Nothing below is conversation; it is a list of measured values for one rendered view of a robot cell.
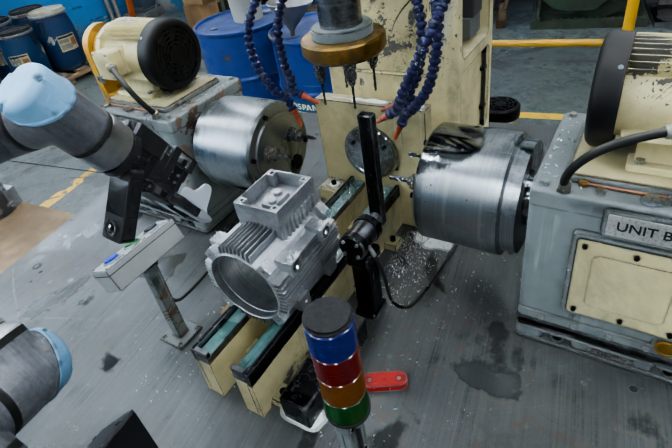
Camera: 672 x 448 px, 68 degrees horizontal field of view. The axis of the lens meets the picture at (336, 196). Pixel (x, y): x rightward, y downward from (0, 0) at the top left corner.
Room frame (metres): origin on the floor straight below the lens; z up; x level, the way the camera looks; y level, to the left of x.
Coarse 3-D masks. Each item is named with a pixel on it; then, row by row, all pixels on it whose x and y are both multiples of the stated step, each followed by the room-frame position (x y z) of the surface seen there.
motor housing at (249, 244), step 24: (312, 216) 0.78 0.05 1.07; (240, 240) 0.69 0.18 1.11; (264, 240) 0.69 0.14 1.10; (288, 240) 0.72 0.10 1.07; (312, 240) 0.72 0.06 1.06; (336, 240) 0.77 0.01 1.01; (216, 264) 0.72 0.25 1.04; (240, 264) 0.77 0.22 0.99; (312, 264) 0.69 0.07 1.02; (216, 288) 0.72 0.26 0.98; (240, 288) 0.73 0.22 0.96; (264, 288) 0.74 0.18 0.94; (288, 288) 0.63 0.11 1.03; (264, 312) 0.67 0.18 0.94; (288, 312) 0.63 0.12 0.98
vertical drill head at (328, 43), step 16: (320, 0) 1.01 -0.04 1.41; (336, 0) 0.99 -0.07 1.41; (352, 0) 1.00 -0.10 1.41; (320, 16) 1.02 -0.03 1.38; (336, 16) 0.99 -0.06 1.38; (352, 16) 1.00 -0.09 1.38; (320, 32) 1.00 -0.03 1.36; (336, 32) 0.98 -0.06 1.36; (352, 32) 0.98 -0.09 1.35; (368, 32) 0.99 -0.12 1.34; (384, 32) 1.01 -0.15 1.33; (304, 48) 1.00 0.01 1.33; (320, 48) 0.97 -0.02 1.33; (336, 48) 0.95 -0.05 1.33; (352, 48) 0.95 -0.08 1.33; (368, 48) 0.96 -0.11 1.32; (320, 64) 0.97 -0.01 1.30; (336, 64) 0.95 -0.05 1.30; (352, 64) 0.96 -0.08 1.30; (320, 80) 1.01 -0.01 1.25; (352, 80) 0.96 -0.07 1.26
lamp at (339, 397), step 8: (360, 376) 0.38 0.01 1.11; (320, 384) 0.38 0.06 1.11; (352, 384) 0.37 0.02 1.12; (360, 384) 0.38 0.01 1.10; (328, 392) 0.37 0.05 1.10; (336, 392) 0.36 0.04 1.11; (344, 392) 0.36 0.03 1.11; (352, 392) 0.37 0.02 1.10; (360, 392) 0.37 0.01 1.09; (328, 400) 0.37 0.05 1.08; (336, 400) 0.36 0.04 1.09; (344, 400) 0.36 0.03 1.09; (352, 400) 0.37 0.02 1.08
